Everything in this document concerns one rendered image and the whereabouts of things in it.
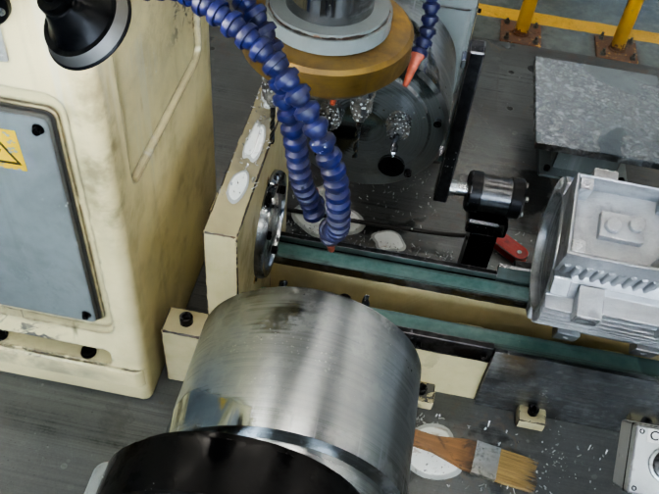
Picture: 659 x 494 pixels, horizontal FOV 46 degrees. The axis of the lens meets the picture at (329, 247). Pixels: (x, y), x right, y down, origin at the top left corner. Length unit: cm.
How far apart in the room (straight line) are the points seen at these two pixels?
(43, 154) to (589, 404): 78
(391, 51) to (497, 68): 100
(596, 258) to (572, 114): 63
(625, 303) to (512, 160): 63
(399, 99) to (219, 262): 39
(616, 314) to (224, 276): 46
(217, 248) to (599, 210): 44
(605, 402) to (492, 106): 74
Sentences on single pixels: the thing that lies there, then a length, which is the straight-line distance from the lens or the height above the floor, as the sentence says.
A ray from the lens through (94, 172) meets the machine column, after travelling 81.
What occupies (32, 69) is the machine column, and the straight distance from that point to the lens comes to 75.
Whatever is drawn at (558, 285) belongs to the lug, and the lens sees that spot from 95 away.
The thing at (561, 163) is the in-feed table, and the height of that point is 82.
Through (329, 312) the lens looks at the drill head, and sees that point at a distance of 77.
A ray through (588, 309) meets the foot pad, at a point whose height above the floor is 107.
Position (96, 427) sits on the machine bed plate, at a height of 80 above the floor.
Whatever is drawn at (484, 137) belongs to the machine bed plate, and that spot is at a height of 80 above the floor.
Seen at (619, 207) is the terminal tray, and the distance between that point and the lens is 97.
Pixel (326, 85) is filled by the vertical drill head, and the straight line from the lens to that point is 77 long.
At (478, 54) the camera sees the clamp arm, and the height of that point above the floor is 125.
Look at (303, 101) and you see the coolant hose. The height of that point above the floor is 140.
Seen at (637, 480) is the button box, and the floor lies 105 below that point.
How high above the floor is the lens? 178
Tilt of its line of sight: 48 degrees down
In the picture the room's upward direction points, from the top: 6 degrees clockwise
